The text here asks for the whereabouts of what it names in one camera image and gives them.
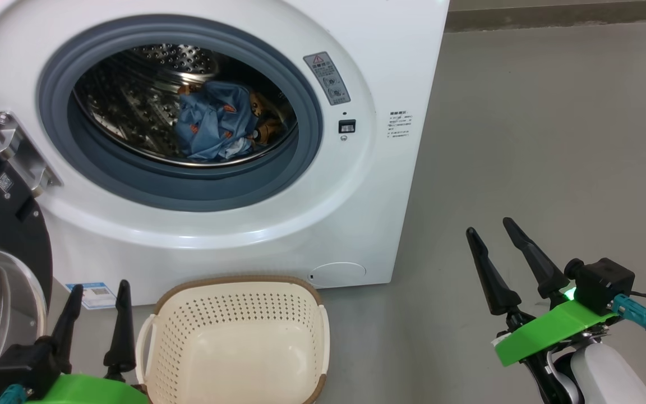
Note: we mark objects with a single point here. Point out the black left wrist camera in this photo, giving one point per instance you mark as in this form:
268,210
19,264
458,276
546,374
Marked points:
26,362

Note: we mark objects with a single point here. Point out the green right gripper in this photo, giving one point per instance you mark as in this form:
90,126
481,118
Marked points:
547,331

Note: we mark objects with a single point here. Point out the cream perforated laundry basket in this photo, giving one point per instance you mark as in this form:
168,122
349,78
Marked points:
239,359

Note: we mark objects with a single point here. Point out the perforated steel washer drum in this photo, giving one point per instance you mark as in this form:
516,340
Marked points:
132,101

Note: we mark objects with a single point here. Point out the metal door hinge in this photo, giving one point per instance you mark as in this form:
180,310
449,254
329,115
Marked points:
20,151

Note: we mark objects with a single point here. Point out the white front-load washing machine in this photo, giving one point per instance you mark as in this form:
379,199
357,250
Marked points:
356,224

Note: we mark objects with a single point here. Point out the grey warning sticker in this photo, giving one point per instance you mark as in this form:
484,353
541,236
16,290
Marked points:
327,78

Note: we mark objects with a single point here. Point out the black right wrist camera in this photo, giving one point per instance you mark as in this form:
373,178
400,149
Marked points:
603,283

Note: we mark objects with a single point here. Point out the small printed text label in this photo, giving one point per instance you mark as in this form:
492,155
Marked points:
399,124

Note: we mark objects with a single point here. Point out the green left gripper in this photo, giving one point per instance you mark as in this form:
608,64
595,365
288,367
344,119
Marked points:
87,393

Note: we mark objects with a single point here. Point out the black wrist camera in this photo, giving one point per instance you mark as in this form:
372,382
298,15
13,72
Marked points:
26,362
603,283

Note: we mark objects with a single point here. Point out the blue bear print garment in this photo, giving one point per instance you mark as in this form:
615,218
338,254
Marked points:
211,120

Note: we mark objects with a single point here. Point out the blue energy label sticker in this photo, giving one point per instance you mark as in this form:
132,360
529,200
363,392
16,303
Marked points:
92,295

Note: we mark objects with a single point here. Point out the black door latch socket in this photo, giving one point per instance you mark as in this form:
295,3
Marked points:
347,126

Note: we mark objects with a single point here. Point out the round drain filter cover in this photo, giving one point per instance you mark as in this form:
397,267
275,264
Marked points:
337,275

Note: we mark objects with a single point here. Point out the grey rubber door gasket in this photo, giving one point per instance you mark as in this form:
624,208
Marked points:
188,188

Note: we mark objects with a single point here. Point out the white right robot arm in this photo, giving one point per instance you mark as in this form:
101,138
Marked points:
609,381

